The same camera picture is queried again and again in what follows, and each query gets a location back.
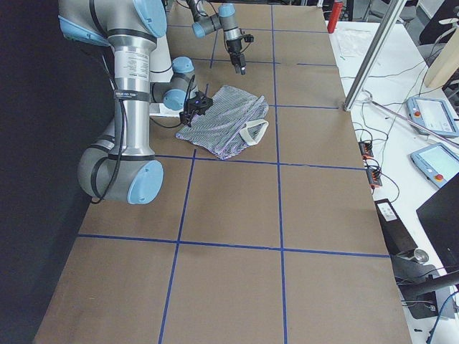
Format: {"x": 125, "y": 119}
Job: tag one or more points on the aluminium frame post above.
{"x": 380, "y": 37}

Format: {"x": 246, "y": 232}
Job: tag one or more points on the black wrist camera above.
{"x": 248, "y": 38}

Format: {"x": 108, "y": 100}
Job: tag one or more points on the black monitor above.
{"x": 439, "y": 219}

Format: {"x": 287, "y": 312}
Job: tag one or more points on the lower teach pendant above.
{"x": 437, "y": 162}

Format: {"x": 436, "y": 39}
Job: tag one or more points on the red cylinder bottle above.
{"x": 334, "y": 16}

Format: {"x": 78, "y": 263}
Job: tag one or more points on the upper teach pendant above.
{"x": 432, "y": 114}

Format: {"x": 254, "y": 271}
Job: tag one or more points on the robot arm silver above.
{"x": 121, "y": 165}
{"x": 226, "y": 20}

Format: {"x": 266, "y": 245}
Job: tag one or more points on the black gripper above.
{"x": 188, "y": 117}
{"x": 234, "y": 46}

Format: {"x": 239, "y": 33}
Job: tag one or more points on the orange black connector strip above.
{"x": 372, "y": 167}

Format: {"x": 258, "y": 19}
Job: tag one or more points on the striped polo shirt white collar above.
{"x": 235, "y": 122}

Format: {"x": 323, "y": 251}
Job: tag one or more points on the black rectangular box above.
{"x": 396, "y": 236}

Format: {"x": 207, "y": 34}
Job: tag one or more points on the teach pendant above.
{"x": 437, "y": 162}
{"x": 432, "y": 114}

